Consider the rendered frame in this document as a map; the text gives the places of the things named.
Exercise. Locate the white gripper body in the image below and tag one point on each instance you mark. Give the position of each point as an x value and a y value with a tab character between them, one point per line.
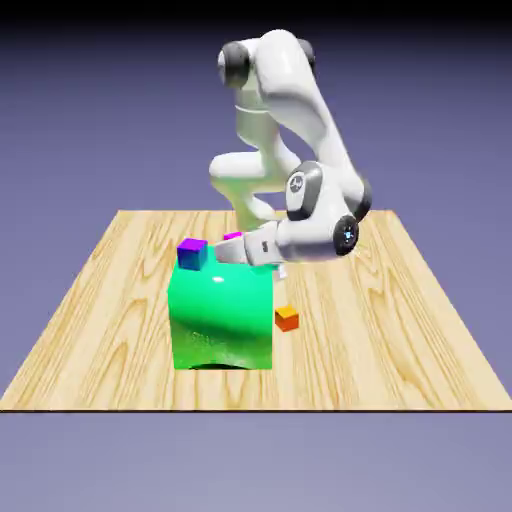
231	251

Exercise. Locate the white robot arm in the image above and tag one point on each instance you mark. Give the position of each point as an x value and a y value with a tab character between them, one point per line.
292	104

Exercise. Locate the small magenta cube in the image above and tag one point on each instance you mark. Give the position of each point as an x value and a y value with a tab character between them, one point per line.
232	236

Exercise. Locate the small purple cube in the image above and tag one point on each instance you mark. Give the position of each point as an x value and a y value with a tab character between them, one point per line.
192	256

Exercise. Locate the small orange cube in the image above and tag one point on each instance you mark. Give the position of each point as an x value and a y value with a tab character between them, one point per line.
286	318

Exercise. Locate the large green box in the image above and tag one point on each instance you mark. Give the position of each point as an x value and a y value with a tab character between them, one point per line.
220	312

